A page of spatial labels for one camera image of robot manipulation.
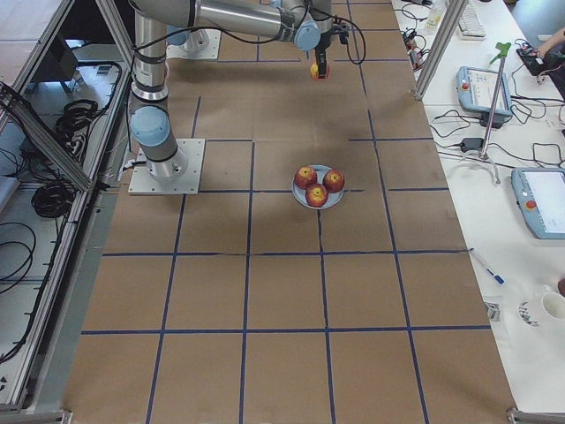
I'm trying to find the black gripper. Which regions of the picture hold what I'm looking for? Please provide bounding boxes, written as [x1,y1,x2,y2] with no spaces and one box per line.
[315,17,350,65]

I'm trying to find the yellow-red apple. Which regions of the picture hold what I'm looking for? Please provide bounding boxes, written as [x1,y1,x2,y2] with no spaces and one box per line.
[310,64,332,82]

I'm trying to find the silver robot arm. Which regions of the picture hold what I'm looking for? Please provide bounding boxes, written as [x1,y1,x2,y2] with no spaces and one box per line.
[167,26,210,53]
[130,1,350,181]

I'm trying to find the red apple plate back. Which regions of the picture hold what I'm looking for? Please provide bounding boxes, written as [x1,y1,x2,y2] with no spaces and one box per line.
[293,166,318,190]

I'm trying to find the red apple plate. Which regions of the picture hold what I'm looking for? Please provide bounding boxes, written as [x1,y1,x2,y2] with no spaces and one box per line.
[305,184,328,208]
[293,166,318,190]
[322,169,345,193]

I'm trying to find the red apple plate outer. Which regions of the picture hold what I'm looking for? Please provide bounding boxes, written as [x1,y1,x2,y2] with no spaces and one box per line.
[322,169,345,193]

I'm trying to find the red apple plate front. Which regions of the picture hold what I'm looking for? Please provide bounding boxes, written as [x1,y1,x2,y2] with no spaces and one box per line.
[305,184,328,208]

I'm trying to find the light blue plate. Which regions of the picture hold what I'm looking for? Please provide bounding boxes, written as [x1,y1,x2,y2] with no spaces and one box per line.
[291,164,344,210]

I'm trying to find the plastic bottle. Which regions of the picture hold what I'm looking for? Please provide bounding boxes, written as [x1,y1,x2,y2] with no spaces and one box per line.
[424,0,444,34]

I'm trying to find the white keyboard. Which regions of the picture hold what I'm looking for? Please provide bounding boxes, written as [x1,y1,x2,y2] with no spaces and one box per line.
[458,1,486,41]

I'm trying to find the teach pendant far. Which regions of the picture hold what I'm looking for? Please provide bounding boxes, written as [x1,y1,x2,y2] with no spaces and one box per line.
[456,66,512,117]

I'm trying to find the teach pendant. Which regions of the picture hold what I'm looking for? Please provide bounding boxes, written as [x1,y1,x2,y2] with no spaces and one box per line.
[510,168,564,239]
[456,66,512,117]

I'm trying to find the black power adapter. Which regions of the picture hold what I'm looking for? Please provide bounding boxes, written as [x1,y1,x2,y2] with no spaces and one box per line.
[460,137,484,152]

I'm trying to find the green clamp on rod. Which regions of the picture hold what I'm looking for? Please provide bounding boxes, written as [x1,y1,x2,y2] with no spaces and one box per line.
[478,42,511,161]

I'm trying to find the teach pendant near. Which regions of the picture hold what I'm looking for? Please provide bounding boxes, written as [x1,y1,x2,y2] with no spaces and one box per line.
[510,168,564,239]

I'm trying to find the blue white pen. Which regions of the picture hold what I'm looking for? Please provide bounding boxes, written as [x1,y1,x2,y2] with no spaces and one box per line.
[469,247,505,285]

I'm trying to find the white mug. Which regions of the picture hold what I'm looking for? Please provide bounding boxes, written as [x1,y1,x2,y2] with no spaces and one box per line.
[518,291,564,327]

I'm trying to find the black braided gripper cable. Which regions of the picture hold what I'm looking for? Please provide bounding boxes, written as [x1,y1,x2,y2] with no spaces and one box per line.
[335,15,368,66]

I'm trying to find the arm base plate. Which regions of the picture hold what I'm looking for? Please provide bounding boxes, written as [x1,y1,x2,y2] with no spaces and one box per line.
[167,29,221,61]
[128,139,206,195]

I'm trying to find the aluminium frame post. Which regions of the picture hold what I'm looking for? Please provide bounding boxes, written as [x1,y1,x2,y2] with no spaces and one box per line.
[412,0,468,101]

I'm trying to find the coiled black cables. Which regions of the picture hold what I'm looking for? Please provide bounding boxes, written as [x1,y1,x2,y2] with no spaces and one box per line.
[31,183,74,220]

